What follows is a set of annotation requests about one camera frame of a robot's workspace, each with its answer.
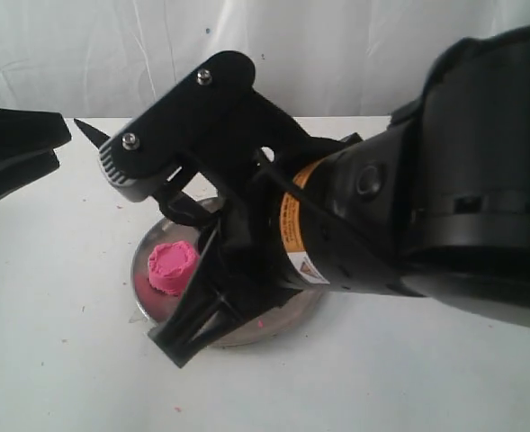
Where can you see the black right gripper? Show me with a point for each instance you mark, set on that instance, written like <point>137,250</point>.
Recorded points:
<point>323,215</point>

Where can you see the round steel plate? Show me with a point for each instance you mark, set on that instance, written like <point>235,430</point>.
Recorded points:
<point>159,307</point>

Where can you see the white backdrop curtain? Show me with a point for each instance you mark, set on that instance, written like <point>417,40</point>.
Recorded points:
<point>313,58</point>

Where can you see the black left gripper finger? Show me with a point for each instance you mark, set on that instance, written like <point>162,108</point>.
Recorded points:
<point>17,172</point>
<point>28,131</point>

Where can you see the pink play dough lump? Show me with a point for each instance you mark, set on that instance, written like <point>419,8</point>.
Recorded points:
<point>171,266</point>

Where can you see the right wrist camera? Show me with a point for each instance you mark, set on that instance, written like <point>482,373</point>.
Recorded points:
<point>149,149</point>

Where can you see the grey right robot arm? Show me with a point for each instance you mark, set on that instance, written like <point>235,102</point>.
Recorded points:
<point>436,206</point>

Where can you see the black knife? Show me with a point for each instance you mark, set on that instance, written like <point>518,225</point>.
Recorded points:
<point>95,136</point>

